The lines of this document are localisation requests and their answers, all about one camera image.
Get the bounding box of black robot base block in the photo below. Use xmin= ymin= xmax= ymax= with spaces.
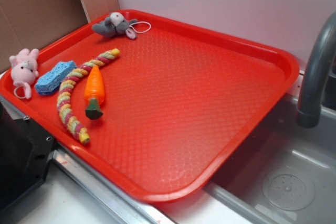
xmin=1 ymin=105 xmax=55 ymax=213

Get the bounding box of orange toy carrot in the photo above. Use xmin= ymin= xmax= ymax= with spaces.
xmin=83 ymin=66 xmax=105 ymax=120

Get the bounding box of red plastic tray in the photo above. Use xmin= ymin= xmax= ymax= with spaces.
xmin=1 ymin=10 xmax=299 ymax=202

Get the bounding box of grey plush bunny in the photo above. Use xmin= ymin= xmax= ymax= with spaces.
xmin=91 ymin=12 xmax=152 ymax=40

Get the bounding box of blue sponge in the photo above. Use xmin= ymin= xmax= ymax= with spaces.
xmin=35 ymin=61 xmax=77 ymax=95

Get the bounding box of grey plastic sink basin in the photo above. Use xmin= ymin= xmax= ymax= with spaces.
xmin=205 ymin=95 xmax=335 ymax=223

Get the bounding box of grey faucet spout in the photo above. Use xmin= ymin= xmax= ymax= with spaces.
xmin=296 ymin=13 xmax=335 ymax=128

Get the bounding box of pink plush bunny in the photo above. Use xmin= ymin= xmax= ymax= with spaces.
xmin=9 ymin=48 xmax=39 ymax=100

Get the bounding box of brown cardboard panel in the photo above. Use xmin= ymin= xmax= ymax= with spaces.
xmin=1 ymin=0 xmax=119 ymax=72

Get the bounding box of multicoloured twisted rope toy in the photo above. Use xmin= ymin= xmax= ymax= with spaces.
xmin=57 ymin=48 xmax=120 ymax=145

